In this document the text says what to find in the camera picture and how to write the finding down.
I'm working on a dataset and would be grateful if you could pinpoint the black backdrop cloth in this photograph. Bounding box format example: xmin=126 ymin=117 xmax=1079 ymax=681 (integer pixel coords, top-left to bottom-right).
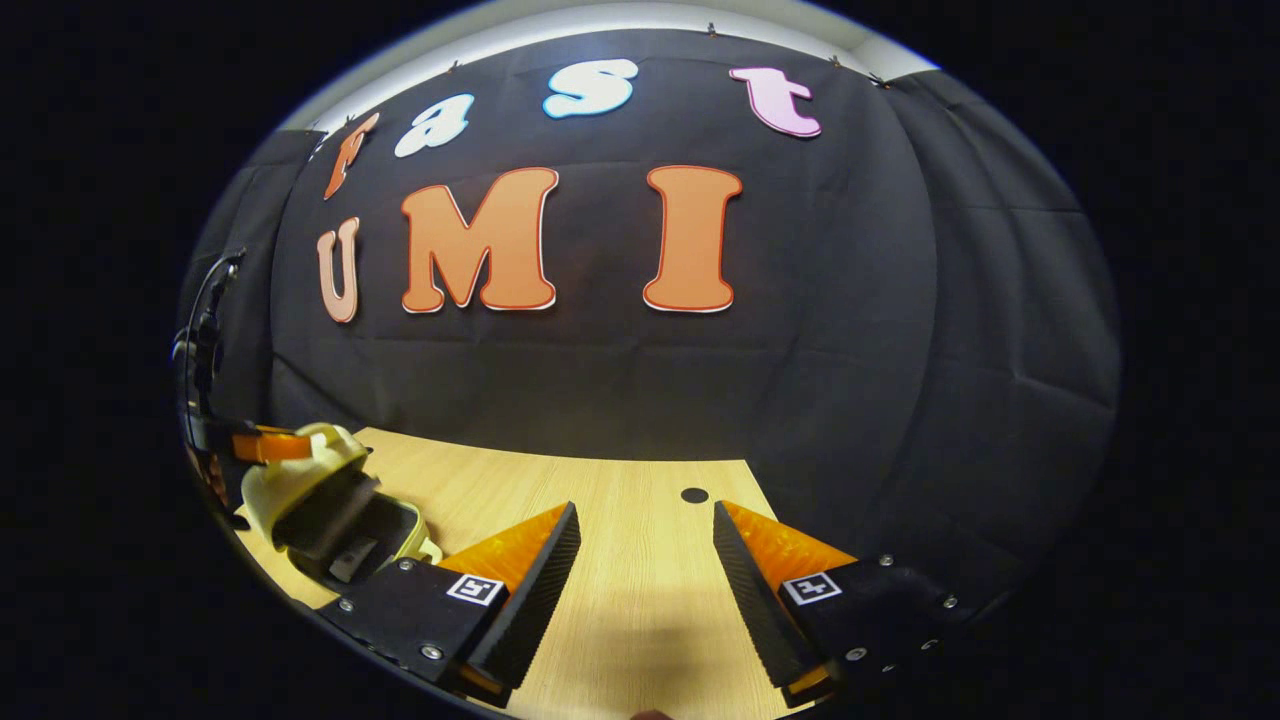
xmin=180 ymin=28 xmax=1123 ymax=611

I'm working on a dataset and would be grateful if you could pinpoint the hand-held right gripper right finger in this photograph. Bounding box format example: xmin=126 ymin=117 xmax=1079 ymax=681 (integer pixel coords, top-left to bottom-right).
xmin=712 ymin=500 xmax=986 ymax=707

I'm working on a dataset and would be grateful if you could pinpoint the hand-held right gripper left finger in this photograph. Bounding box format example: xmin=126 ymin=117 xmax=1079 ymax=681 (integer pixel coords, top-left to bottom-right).
xmin=318 ymin=501 xmax=582 ymax=709

